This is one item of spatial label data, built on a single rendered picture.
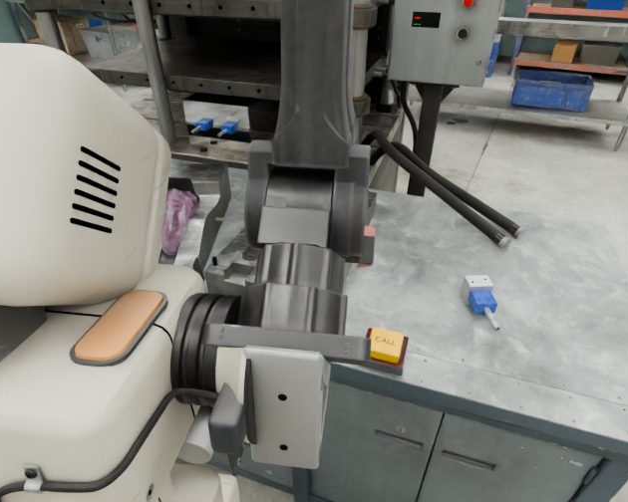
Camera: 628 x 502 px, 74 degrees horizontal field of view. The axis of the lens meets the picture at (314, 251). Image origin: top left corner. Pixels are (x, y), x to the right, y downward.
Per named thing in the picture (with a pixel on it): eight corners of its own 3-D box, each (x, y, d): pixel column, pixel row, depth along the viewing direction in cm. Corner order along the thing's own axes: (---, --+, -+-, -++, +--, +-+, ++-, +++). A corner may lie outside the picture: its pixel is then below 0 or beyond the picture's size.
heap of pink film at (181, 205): (182, 255, 96) (176, 226, 91) (106, 254, 96) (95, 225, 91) (208, 199, 116) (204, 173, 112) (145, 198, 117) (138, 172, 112)
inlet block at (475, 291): (505, 338, 83) (513, 318, 80) (480, 339, 83) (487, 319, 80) (481, 293, 94) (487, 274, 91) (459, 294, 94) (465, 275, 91)
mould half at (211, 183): (188, 311, 90) (178, 270, 83) (68, 309, 90) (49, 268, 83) (231, 196, 130) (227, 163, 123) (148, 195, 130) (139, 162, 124)
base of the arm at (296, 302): (195, 344, 29) (371, 362, 28) (215, 233, 31) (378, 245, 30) (229, 352, 37) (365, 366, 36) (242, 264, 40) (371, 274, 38)
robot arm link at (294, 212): (254, 261, 32) (323, 267, 32) (271, 144, 35) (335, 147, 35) (274, 286, 41) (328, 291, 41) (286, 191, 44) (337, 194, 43)
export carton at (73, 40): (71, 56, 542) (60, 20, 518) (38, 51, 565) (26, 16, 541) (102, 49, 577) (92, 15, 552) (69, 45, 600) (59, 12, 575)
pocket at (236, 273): (247, 294, 86) (245, 280, 84) (224, 288, 87) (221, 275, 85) (256, 280, 89) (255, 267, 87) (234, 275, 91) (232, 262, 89)
